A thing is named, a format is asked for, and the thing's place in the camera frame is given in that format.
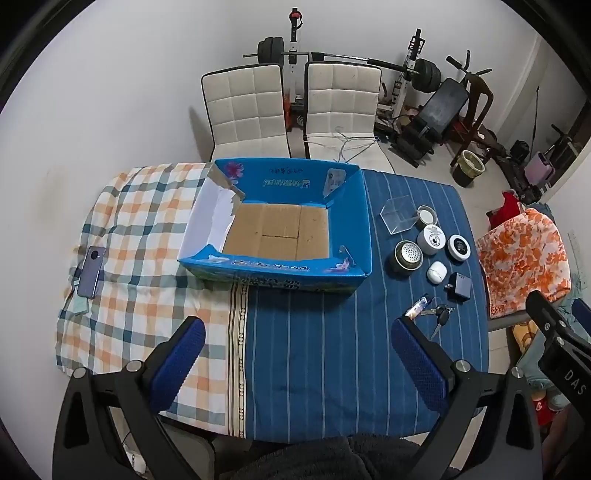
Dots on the white round jar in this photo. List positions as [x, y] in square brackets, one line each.
[431, 239]

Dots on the black charger adapter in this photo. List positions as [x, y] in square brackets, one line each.
[459, 286]

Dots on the small black bag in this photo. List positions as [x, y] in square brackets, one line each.
[520, 151]

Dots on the blue striped cloth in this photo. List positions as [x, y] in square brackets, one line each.
[323, 346]

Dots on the clear plastic box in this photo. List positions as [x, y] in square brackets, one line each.
[399, 212]

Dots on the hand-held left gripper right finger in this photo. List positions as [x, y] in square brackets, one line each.
[420, 364]

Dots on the round metal lid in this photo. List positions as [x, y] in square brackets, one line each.
[426, 215]

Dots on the red cloth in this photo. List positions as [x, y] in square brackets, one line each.
[508, 207]

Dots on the woven waste basket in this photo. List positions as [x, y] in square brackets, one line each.
[468, 168]

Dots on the black white round case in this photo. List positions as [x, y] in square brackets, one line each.
[458, 247]

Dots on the plaid cloth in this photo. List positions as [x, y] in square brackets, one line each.
[138, 221]

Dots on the brown wooden chair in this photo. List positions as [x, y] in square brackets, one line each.
[480, 97]

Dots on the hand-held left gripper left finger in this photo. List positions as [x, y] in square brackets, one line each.
[178, 360]

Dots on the space print lighter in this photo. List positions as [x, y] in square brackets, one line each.
[415, 308]

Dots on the black key bunch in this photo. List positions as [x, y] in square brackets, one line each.
[443, 316]

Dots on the black weight bench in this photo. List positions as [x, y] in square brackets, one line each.
[438, 110]

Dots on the white earbud case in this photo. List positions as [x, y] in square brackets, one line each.
[436, 272]

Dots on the blue cardboard box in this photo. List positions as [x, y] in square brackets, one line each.
[295, 182]

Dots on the black barbell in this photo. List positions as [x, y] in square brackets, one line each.
[427, 74]

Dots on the light green paper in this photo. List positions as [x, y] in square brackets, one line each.
[79, 307]

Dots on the pink suitcase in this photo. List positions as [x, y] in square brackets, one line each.
[539, 170]

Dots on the purple smartphone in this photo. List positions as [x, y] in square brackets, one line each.
[91, 272]

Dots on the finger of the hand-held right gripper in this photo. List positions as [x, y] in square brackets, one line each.
[549, 318]

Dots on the person's dark clothing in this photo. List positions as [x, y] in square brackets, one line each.
[346, 459]

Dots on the white quilted chair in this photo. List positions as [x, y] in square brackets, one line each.
[244, 110]
[341, 101]

